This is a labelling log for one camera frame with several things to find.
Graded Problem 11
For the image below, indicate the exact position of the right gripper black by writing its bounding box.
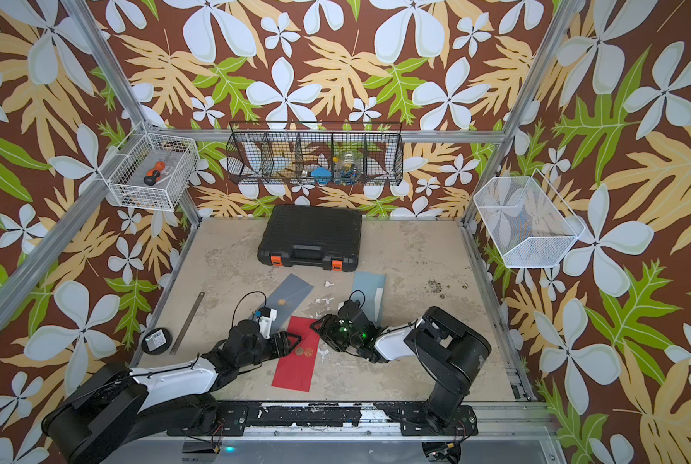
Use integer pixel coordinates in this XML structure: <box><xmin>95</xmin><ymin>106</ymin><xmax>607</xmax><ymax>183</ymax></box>
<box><xmin>308</xmin><ymin>313</ymin><xmax>364</xmax><ymax>353</ymax></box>

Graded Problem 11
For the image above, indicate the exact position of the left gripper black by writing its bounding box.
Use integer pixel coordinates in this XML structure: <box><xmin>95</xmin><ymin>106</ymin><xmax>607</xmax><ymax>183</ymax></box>
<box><xmin>239</xmin><ymin>329</ymin><xmax>304</xmax><ymax>368</ymax></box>

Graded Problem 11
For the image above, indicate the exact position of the red envelope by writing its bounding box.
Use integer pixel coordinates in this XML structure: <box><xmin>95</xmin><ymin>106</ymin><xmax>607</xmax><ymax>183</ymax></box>
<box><xmin>272</xmin><ymin>316</ymin><xmax>320</xmax><ymax>392</ymax></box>

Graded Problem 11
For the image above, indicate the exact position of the light blue envelope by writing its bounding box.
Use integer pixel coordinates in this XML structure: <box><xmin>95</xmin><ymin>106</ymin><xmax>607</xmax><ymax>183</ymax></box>
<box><xmin>352</xmin><ymin>272</ymin><xmax>386</xmax><ymax>326</ymax></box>

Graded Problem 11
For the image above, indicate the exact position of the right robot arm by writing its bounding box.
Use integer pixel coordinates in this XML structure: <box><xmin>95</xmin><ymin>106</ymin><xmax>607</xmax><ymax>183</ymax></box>
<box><xmin>310</xmin><ymin>300</ymin><xmax>492</xmax><ymax>437</ymax></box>

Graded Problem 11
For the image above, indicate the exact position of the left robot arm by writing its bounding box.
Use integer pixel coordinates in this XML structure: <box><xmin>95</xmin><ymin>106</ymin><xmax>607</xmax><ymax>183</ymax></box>
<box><xmin>41</xmin><ymin>319</ymin><xmax>302</xmax><ymax>463</ymax></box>

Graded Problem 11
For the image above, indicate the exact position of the grey envelope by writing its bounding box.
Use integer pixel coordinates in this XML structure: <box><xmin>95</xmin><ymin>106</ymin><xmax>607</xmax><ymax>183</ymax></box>
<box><xmin>266</xmin><ymin>274</ymin><xmax>314</xmax><ymax>332</ymax></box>

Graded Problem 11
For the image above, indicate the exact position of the black tool case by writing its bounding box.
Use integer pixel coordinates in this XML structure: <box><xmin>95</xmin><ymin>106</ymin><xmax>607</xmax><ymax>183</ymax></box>
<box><xmin>258</xmin><ymin>204</ymin><xmax>363</xmax><ymax>272</ymax></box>

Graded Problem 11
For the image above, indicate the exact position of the metal ruler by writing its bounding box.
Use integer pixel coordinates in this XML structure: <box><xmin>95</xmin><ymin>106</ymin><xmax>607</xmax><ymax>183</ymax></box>
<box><xmin>169</xmin><ymin>292</ymin><xmax>205</xmax><ymax>356</ymax></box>

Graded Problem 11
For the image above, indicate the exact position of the black round tape measure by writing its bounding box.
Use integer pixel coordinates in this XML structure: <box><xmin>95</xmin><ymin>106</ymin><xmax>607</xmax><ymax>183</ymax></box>
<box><xmin>140</xmin><ymin>328</ymin><xmax>173</xmax><ymax>356</ymax></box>

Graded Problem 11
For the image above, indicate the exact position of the blue object in basket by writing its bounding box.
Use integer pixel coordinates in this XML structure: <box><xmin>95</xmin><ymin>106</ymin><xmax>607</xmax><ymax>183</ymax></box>
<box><xmin>310</xmin><ymin>167</ymin><xmax>333</xmax><ymax>186</ymax></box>

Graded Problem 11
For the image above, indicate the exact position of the clear jar in basket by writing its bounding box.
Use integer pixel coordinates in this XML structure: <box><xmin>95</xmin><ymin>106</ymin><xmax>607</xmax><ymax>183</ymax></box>
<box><xmin>333</xmin><ymin>152</ymin><xmax>362</xmax><ymax>186</ymax></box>

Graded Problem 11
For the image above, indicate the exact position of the orange black screwdriver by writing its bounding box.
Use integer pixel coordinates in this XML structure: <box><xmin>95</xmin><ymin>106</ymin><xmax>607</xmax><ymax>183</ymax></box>
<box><xmin>142</xmin><ymin>162</ymin><xmax>167</xmax><ymax>187</ymax></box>

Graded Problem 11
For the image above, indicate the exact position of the white mesh basket right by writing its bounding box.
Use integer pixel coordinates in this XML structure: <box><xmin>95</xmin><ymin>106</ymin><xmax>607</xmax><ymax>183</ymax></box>
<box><xmin>473</xmin><ymin>170</ymin><xmax>585</xmax><ymax>269</ymax></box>

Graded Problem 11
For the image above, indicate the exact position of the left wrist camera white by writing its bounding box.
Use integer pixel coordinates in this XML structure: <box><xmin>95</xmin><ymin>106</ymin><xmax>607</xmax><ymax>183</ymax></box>
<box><xmin>253</xmin><ymin>307</ymin><xmax>278</xmax><ymax>339</ymax></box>

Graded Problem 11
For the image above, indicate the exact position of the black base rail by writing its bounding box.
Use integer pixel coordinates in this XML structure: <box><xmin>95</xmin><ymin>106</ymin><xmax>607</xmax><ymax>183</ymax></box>
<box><xmin>171</xmin><ymin>401</ymin><xmax>478</xmax><ymax>440</ymax></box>

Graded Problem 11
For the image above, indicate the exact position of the black wire basket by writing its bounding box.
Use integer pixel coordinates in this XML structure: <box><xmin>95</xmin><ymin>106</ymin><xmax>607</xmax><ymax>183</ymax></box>
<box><xmin>223</xmin><ymin>121</ymin><xmax>405</xmax><ymax>187</ymax></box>

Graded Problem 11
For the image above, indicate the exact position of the white wire basket left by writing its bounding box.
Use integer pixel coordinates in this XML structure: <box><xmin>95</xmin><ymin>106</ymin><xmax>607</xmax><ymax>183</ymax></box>
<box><xmin>102</xmin><ymin>123</ymin><xmax>200</xmax><ymax>212</ymax></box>

